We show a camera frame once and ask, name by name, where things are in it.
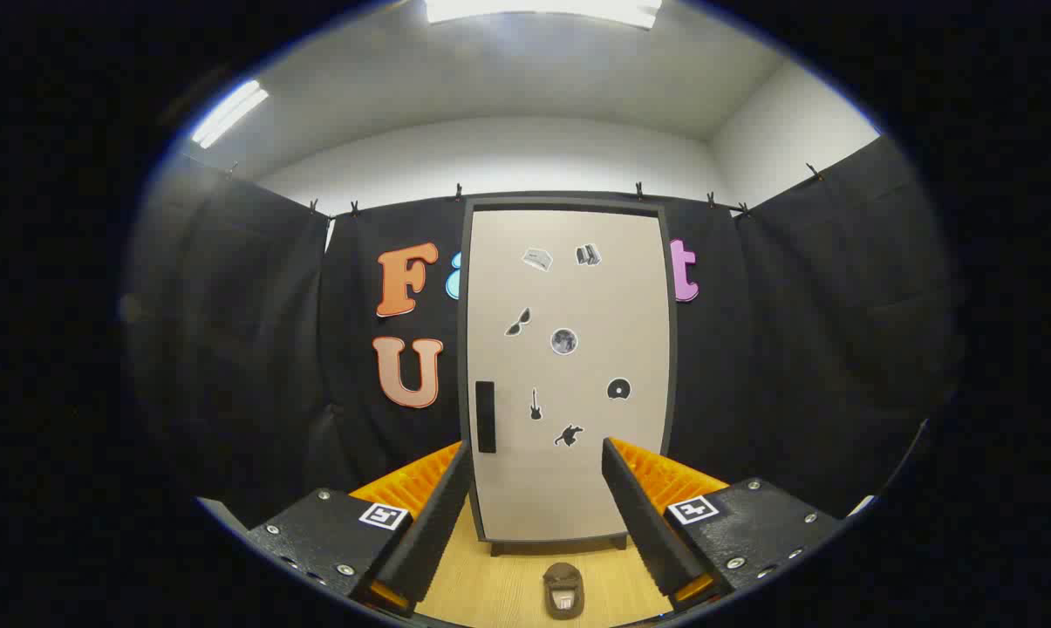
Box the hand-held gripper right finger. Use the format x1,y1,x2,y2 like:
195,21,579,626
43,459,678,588
602,436,844,611

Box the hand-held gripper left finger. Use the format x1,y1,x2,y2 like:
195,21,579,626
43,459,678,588
246,440,474,618

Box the beige shoe cabinet door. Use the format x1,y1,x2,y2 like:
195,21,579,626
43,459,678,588
468,209,672,542

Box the brown fuzzy shoe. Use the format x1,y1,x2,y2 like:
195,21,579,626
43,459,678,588
543,563,585,620

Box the black door handle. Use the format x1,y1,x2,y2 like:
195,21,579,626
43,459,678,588
475,381,497,454

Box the grey shoe cabinet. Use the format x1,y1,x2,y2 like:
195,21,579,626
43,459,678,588
457,196,679,557

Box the black backdrop cloth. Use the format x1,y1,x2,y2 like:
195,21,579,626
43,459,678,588
128,135,966,533

